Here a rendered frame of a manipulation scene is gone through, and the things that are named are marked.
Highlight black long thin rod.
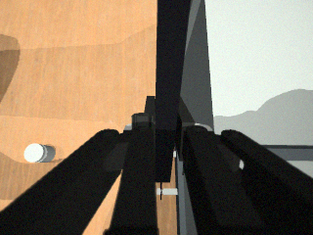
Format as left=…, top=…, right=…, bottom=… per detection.
left=155, top=0, right=191, bottom=199

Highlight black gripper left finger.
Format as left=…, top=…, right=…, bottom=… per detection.
left=0, top=96, right=159, bottom=235

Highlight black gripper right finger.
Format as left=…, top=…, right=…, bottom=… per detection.
left=175, top=96, right=313, bottom=235

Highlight grey cylinder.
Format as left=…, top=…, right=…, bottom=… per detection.
left=23, top=143, right=56, bottom=163

